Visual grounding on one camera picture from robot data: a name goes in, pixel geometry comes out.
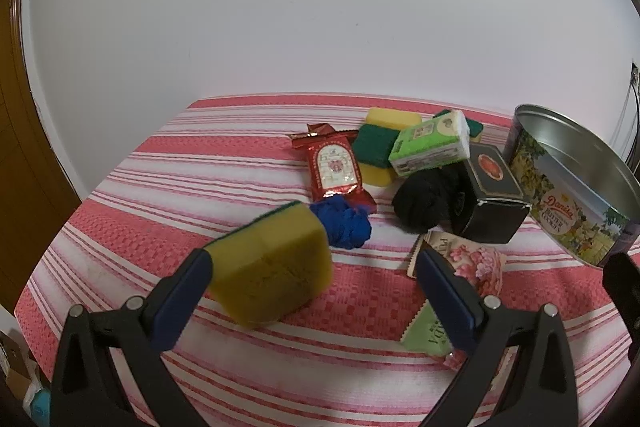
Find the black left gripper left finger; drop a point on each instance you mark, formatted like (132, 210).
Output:
(86, 389)

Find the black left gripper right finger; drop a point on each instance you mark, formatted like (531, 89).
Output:
(540, 389)

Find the yellow green sponge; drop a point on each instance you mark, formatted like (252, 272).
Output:
(272, 266)
(476, 128)

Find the blue cloth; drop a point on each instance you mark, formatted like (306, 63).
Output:
(346, 226)

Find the green-top yellow sponge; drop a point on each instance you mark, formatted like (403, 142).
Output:
(374, 144)

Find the green sachet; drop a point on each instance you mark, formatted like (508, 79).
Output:
(425, 334)

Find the pink floral sachet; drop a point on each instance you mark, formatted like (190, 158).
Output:
(479, 264)

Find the black tea box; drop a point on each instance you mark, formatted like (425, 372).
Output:
(484, 201)

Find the round cookie tin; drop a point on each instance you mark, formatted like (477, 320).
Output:
(582, 194)

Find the black crumpled cloth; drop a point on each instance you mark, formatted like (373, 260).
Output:
(431, 197)

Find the brown wooden door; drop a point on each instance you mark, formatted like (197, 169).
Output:
(36, 196)

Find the green tissue pack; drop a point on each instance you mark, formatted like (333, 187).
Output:
(434, 143)

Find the red white striped tablecloth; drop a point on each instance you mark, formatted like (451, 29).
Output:
(340, 260)

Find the yellow sponge at back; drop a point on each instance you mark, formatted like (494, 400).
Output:
(391, 119)

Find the red candy packet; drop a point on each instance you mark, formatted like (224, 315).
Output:
(332, 165)

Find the wall power socket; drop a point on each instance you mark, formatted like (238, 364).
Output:
(634, 75)

